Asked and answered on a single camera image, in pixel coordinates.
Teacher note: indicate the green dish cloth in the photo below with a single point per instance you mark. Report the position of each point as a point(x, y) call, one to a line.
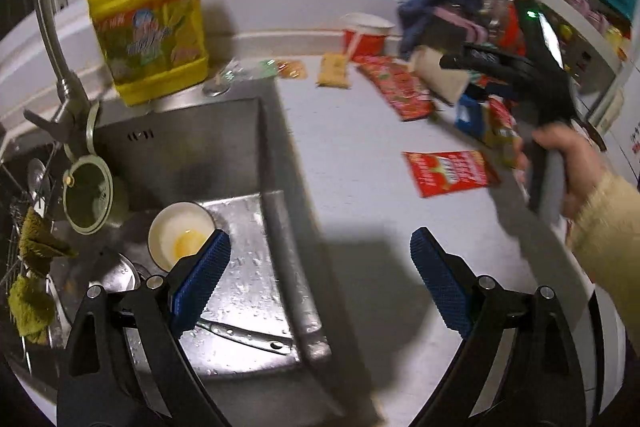
point(42, 242)
point(30, 307)

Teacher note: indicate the brown paper bag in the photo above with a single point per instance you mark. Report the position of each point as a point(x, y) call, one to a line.
point(440, 82)

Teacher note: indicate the clear plastic wrapper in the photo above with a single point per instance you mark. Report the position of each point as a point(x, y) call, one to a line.
point(250, 71)

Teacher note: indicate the steel pot lid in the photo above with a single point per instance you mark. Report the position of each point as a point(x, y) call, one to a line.
point(122, 272)

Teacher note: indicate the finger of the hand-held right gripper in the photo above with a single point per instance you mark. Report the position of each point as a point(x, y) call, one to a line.
point(492, 49)
point(480, 66)

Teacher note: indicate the blue white packet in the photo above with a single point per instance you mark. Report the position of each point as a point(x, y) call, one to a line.
point(467, 114)

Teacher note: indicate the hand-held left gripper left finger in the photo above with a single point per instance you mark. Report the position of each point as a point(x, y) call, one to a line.
point(200, 277)

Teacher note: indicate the steel spoon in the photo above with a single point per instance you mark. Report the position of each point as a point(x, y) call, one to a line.
point(36, 172)

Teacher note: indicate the white bowl with egg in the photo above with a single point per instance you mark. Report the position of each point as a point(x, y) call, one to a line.
point(172, 232)

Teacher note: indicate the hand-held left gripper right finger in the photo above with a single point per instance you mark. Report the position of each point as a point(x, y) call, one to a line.
point(440, 282)

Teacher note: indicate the person's right hand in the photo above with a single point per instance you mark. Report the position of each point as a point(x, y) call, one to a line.
point(575, 167)

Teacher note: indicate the steel sink plug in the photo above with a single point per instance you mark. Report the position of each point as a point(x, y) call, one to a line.
point(216, 88)

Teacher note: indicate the red green crumpled packet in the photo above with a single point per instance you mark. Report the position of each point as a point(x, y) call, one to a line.
point(500, 132)

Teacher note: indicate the green enamel cup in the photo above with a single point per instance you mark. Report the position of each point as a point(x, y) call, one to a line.
point(90, 197)

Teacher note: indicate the stainless steel sink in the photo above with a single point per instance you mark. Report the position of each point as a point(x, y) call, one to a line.
point(200, 147)

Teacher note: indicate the yellow snack packet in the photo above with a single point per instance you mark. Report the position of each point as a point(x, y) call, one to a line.
point(334, 71)

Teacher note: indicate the steel kitchen faucet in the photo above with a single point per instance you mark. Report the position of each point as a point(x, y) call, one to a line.
point(55, 47)

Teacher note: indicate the red tomato print packet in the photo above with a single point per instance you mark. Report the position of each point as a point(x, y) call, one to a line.
point(400, 87)

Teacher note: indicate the white wall shelf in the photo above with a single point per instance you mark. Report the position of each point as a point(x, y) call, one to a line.
point(590, 37)

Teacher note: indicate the yellow detergent jug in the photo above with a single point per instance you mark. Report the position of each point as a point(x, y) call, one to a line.
point(150, 27)

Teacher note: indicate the large red sauce packet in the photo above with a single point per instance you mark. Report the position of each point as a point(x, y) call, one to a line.
point(450, 174)

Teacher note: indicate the steel utensil in sink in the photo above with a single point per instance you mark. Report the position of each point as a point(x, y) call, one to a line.
point(250, 337)

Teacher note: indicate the person's right forearm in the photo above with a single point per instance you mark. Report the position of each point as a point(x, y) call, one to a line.
point(610, 232)

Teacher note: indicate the small orange packet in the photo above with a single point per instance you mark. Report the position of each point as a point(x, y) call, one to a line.
point(292, 69)

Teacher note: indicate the red paper cup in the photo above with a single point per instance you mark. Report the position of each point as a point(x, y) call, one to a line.
point(367, 34)

